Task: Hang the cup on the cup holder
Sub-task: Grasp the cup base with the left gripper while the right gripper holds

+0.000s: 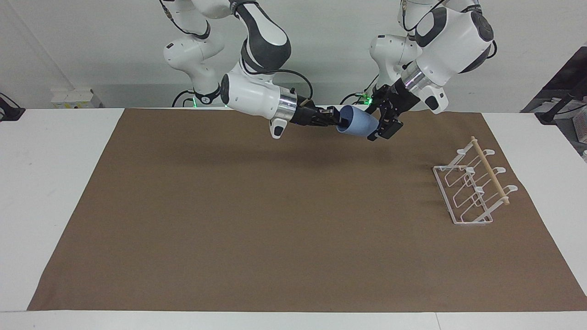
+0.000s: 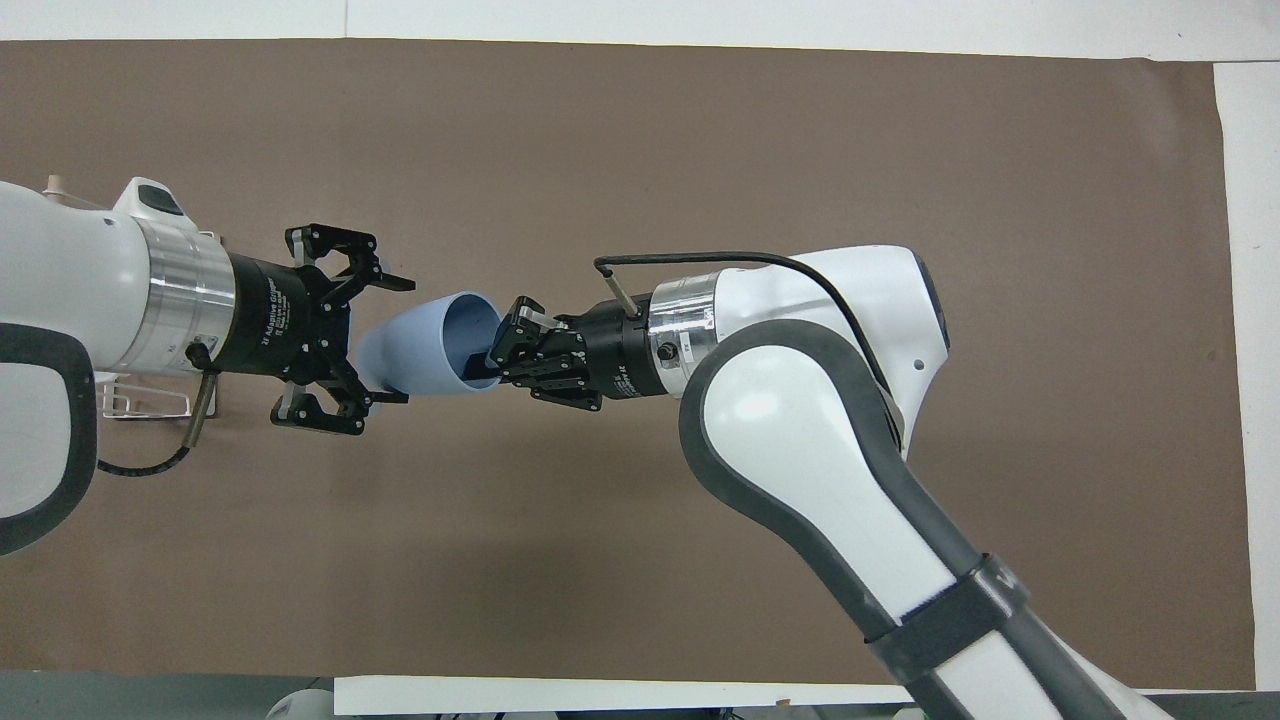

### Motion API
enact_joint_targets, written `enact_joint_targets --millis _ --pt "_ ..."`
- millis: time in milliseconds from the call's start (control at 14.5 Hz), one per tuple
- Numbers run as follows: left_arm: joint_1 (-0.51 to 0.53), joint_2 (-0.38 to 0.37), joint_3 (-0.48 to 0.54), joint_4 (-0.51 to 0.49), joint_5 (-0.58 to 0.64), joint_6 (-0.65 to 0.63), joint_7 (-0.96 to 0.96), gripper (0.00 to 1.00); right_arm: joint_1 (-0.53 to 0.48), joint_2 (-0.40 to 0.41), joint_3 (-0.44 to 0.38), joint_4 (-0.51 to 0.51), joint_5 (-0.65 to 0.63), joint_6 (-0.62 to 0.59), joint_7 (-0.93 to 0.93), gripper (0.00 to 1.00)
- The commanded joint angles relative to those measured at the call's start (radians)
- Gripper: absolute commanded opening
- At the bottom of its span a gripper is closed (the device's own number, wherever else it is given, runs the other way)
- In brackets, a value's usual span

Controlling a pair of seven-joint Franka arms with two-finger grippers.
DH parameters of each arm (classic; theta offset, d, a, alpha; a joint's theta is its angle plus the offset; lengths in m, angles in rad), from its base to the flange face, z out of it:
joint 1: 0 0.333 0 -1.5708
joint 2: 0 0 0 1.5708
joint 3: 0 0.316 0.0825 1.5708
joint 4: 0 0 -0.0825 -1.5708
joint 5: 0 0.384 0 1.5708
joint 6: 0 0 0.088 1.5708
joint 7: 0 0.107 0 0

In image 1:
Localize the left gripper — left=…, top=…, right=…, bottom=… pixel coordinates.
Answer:
left=365, top=77, right=421, bottom=141

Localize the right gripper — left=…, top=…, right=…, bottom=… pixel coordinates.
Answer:
left=290, top=104, right=343, bottom=128

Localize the light blue cup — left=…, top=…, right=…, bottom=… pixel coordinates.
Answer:
left=336, top=105, right=381, bottom=138

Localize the white box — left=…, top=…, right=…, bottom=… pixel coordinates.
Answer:
left=50, top=88, right=102, bottom=110

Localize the black stand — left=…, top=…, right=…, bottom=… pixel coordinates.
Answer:
left=0, top=92, right=26, bottom=122

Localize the black cable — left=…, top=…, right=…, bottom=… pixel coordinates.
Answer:
left=172, top=89, right=199, bottom=109
left=400, top=0, right=448, bottom=33
left=339, top=73, right=382, bottom=106
left=242, top=59, right=315, bottom=102

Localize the white wire cup holder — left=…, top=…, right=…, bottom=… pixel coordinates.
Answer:
left=432, top=136, right=519, bottom=226

